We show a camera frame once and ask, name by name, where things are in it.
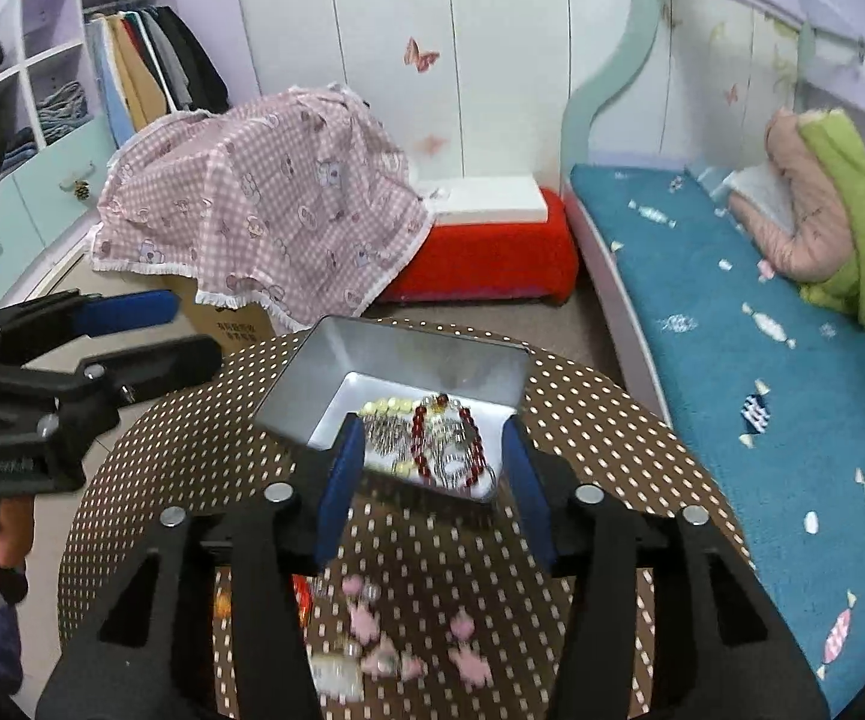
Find dark red bead bracelet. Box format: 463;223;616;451
408;391;491;485

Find teal bed mattress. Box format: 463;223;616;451
571;166;865;712

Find brown polka dot tablecloth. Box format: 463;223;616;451
57;335;743;718

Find silver chain necklace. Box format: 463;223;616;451
359;391;498;488

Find red upholstered bench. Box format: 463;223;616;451
377;187;579;304

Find pink and green folded quilt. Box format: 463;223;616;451
727;107;865;327

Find left hand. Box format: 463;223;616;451
0;496;34;569

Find dark metal tin box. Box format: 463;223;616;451
254;317;531;504

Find cardboard box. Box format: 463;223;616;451
163;277;275;355

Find wardrobe shelf unit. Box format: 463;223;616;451
0;0;179;309

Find pink butterfly wall sticker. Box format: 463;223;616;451
403;37;441;73

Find teal bed headboard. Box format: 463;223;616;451
560;0;662;184

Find pink checkered cloth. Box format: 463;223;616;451
89;85;434;332

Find hanging clothes row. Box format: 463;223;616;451
85;5;231;146

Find pale jade pendant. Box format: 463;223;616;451
309;653;364;702

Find red braided string bracelet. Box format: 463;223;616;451
212;574;316;628

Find yellow bead bracelet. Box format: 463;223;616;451
359;395;423;478

